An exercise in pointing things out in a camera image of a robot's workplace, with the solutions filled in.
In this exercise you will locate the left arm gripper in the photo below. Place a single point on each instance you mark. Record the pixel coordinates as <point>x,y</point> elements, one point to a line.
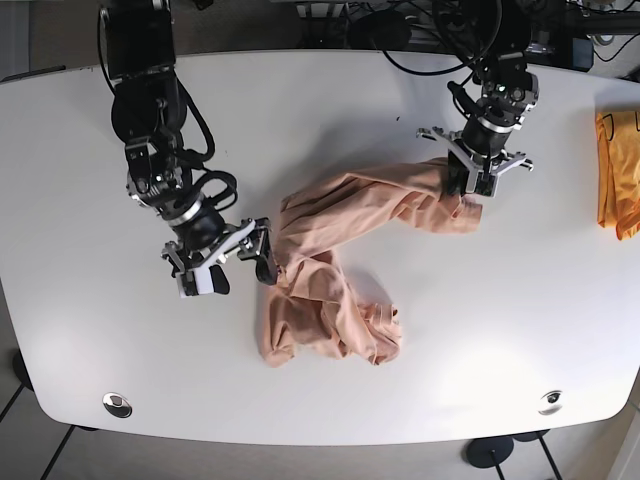
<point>462,158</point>

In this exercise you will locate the right metal table grommet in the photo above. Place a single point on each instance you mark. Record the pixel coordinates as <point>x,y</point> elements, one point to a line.
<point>550,403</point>

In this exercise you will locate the metal table grommet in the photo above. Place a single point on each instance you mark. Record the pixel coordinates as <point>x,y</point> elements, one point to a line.
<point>550,403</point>
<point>117,405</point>

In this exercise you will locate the orange T-shirt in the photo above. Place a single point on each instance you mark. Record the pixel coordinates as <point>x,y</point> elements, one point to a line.
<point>617,136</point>

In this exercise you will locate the left metal table grommet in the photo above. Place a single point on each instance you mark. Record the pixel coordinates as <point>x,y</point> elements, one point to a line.
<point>117,405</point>

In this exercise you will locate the black round stand base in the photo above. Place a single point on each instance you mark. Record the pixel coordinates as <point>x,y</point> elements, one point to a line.
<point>489,452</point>

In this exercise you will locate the peach pink T-shirt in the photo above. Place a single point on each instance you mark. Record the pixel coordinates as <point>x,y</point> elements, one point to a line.
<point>317,302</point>

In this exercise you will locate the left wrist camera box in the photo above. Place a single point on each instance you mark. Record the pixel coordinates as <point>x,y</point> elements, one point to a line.
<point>481,183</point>

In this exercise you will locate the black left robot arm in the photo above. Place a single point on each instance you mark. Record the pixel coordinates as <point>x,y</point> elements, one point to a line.
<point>490,39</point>

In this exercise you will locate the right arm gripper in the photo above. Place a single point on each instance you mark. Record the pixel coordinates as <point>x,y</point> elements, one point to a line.
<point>248,241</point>

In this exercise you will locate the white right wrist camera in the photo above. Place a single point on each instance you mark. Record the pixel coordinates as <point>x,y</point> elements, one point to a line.
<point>195,282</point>

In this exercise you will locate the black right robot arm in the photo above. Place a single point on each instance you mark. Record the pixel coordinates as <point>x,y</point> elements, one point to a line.
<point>167,144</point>

